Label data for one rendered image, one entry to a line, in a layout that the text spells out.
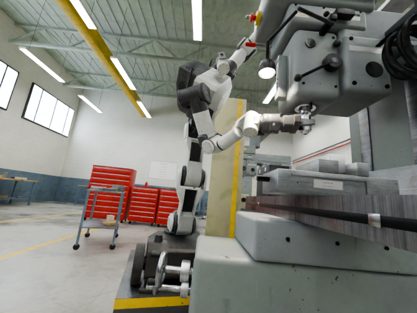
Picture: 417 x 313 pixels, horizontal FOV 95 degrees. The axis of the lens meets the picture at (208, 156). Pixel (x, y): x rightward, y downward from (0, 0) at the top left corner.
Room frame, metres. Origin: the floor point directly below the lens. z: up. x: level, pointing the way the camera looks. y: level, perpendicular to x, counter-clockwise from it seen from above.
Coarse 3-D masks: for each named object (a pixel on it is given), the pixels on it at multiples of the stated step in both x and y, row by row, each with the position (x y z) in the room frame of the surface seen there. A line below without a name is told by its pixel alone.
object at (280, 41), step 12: (288, 12) 0.67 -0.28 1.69; (300, 12) 0.65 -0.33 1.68; (360, 12) 0.66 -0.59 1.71; (288, 24) 0.68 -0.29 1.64; (300, 24) 0.67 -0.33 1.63; (312, 24) 0.66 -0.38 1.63; (336, 24) 0.66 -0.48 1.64; (348, 24) 0.66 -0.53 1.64; (360, 24) 0.66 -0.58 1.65; (276, 36) 0.80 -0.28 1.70; (288, 36) 0.73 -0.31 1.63; (276, 48) 0.81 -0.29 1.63
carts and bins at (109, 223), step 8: (112, 184) 3.52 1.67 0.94; (88, 192) 2.89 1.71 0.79; (96, 192) 3.60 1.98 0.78; (104, 192) 2.96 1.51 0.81; (112, 192) 3.00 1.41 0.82; (120, 192) 3.26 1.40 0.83; (120, 200) 3.05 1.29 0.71; (120, 208) 3.76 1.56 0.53; (112, 216) 3.25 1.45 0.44; (80, 224) 2.89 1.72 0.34; (88, 224) 3.10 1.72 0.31; (96, 224) 3.16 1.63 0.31; (104, 224) 3.18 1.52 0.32; (112, 224) 3.16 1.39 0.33; (80, 232) 2.90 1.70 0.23; (88, 232) 3.60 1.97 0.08; (112, 240) 3.05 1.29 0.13; (112, 248) 3.06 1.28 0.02
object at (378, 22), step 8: (368, 16) 0.67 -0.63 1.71; (376, 16) 0.67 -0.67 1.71; (384, 16) 0.67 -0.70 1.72; (392, 16) 0.67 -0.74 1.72; (400, 16) 0.67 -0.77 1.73; (368, 24) 0.67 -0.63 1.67; (376, 24) 0.67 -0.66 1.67; (384, 24) 0.67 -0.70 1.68; (392, 24) 0.67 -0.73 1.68; (344, 32) 0.67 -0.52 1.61; (352, 32) 0.67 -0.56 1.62; (360, 32) 0.67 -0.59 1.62; (368, 32) 0.67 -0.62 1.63; (376, 32) 0.67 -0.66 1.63; (384, 32) 0.67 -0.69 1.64; (416, 40) 0.67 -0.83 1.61; (392, 48) 0.68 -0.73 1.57
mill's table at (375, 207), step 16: (256, 208) 1.06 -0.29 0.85; (272, 208) 0.82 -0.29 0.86; (288, 208) 0.68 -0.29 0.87; (304, 208) 0.57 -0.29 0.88; (320, 208) 0.50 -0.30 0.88; (336, 208) 0.44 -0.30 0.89; (352, 208) 0.39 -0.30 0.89; (368, 208) 0.35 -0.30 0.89; (384, 208) 0.32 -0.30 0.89; (400, 208) 0.29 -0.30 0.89; (416, 208) 0.27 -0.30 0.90; (320, 224) 0.50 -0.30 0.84; (336, 224) 0.44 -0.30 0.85; (352, 224) 0.39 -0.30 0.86; (368, 224) 0.36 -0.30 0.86; (384, 224) 0.32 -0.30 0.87; (400, 224) 0.30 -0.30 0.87; (416, 224) 0.27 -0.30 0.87; (384, 240) 0.33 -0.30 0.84; (400, 240) 0.30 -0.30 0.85; (416, 240) 0.28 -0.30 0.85
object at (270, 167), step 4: (268, 164) 1.13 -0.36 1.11; (272, 164) 1.10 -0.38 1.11; (276, 164) 1.10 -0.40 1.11; (280, 164) 1.10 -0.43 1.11; (260, 168) 1.23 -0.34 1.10; (264, 168) 1.15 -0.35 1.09; (268, 168) 1.09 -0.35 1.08; (272, 168) 1.08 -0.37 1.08; (276, 168) 1.08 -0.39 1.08; (284, 168) 1.08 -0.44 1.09; (288, 168) 1.08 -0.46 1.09; (260, 172) 1.23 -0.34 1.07; (264, 172) 1.15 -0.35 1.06; (260, 184) 1.22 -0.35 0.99; (256, 188) 1.29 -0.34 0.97; (260, 188) 1.22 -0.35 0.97; (256, 192) 1.29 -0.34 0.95; (260, 192) 1.21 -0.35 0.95
